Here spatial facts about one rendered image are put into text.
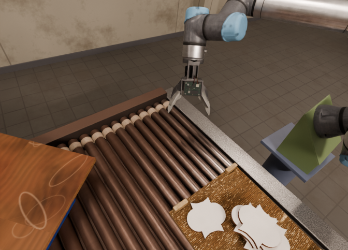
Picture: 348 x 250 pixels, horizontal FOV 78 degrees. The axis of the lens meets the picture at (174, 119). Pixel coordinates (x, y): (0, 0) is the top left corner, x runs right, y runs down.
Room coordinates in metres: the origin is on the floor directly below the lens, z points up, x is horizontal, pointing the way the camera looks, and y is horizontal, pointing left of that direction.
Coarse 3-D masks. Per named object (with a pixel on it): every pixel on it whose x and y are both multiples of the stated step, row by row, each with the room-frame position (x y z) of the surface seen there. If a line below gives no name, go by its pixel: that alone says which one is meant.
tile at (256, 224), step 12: (240, 216) 0.28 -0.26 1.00; (252, 216) 0.28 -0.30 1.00; (264, 216) 0.29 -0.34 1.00; (240, 228) 0.24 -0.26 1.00; (252, 228) 0.25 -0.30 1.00; (264, 228) 0.25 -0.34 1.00; (276, 228) 0.26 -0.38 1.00; (252, 240) 0.21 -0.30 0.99; (264, 240) 0.22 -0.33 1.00; (276, 240) 0.22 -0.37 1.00
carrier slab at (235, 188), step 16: (224, 176) 0.46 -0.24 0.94; (240, 176) 0.47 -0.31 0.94; (208, 192) 0.38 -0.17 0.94; (224, 192) 0.39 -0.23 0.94; (240, 192) 0.40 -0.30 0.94; (256, 192) 0.41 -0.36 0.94; (224, 208) 0.32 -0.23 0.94; (272, 208) 0.35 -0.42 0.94; (224, 224) 0.27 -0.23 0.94; (288, 224) 0.30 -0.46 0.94; (192, 240) 0.20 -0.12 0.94; (208, 240) 0.21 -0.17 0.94; (224, 240) 0.22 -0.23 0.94; (240, 240) 0.23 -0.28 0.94; (288, 240) 0.25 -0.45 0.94; (304, 240) 0.26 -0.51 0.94
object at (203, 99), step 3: (204, 93) 0.60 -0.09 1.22; (198, 96) 0.60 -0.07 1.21; (201, 96) 0.60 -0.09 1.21; (204, 96) 0.60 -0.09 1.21; (201, 99) 0.59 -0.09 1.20; (204, 99) 0.58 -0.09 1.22; (207, 99) 0.60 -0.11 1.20; (204, 102) 0.59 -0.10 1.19; (207, 102) 0.59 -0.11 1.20; (204, 105) 0.58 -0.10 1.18; (207, 105) 0.55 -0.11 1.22; (207, 108) 0.58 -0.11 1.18; (207, 111) 0.58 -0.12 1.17
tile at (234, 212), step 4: (236, 208) 0.31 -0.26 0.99; (232, 212) 0.29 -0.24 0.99; (236, 212) 0.29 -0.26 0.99; (232, 216) 0.28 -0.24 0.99; (236, 216) 0.28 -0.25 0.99; (232, 220) 0.27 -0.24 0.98; (236, 220) 0.27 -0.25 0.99; (236, 224) 0.26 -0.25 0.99; (240, 224) 0.26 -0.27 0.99; (236, 228) 0.24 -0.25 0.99; (236, 232) 0.23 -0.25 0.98; (240, 232) 0.23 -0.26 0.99; (244, 236) 0.22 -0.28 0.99; (248, 240) 0.21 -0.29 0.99; (252, 244) 0.20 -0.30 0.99
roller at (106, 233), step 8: (64, 144) 0.50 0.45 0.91; (80, 192) 0.31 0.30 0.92; (88, 192) 0.31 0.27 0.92; (88, 200) 0.28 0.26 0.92; (96, 200) 0.29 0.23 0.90; (88, 208) 0.26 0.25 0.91; (96, 208) 0.26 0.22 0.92; (96, 216) 0.23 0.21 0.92; (104, 216) 0.24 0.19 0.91; (96, 224) 0.21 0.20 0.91; (104, 224) 0.21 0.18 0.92; (104, 232) 0.19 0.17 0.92; (112, 232) 0.20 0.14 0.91; (104, 240) 0.17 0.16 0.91; (112, 240) 0.17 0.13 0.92; (112, 248) 0.15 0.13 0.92; (120, 248) 0.15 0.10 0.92
